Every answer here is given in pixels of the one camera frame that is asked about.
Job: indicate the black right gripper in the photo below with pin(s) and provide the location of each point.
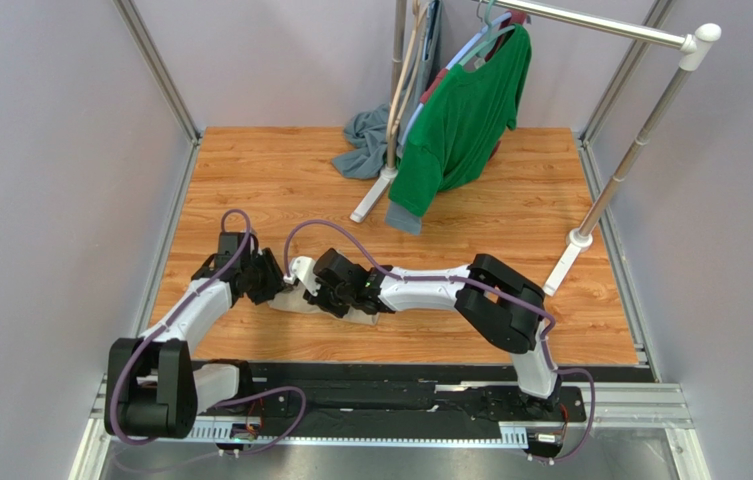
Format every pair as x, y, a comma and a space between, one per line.
323, 291

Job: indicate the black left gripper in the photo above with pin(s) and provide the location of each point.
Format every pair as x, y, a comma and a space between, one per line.
274, 282

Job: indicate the beige linen napkin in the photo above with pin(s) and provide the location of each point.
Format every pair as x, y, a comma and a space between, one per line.
294, 302

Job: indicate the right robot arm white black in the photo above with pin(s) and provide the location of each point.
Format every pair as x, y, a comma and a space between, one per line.
502, 305

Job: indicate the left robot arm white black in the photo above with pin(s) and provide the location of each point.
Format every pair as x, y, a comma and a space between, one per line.
153, 389

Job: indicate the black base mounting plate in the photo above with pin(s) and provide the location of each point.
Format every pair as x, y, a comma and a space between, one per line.
391, 401

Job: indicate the blue-grey garment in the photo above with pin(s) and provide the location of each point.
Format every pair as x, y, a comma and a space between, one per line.
366, 131

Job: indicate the green t-shirt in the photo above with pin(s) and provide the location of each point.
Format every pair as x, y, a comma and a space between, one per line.
421, 179

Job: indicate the beige wooden clothes hanger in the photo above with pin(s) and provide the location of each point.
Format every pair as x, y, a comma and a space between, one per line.
401, 95

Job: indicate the teal clothes hanger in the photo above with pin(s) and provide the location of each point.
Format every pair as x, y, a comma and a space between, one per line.
485, 39

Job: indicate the light blue clothes hanger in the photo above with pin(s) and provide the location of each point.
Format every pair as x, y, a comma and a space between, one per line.
436, 80

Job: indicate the maroon garment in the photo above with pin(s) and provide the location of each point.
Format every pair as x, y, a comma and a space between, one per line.
463, 121

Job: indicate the silver white clothes rack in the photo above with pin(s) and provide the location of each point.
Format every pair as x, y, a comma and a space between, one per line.
694, 49

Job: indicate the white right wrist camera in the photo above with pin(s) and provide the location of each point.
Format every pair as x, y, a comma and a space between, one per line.
300, 278

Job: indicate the aluminium frame rail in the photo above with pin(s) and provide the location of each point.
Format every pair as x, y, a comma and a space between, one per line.
641, 429

